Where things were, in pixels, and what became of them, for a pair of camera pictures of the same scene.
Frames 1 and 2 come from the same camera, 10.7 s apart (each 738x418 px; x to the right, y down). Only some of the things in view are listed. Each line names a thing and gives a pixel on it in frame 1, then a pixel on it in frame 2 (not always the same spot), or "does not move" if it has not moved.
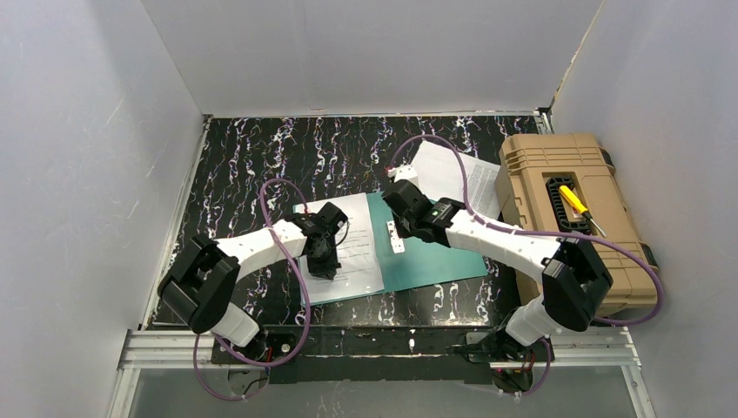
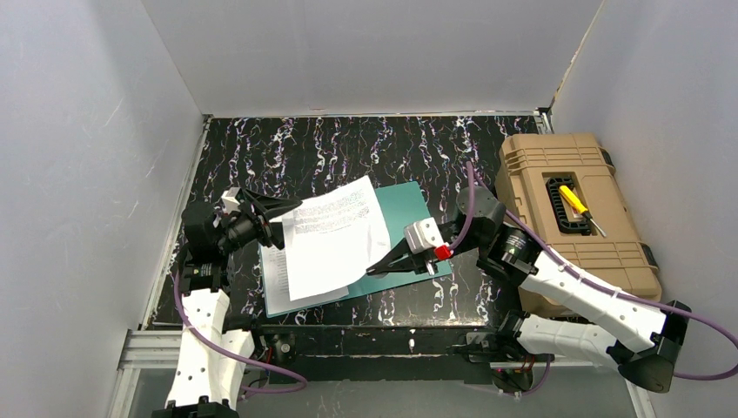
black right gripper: [398, 196] to [425, 258]
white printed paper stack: [440, 175] to [332, 240]
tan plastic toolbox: [564, 186] does not move
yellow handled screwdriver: [579, 206] does not move
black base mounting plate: [359, 354] does not move
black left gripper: [322, 257] to [264, 221]
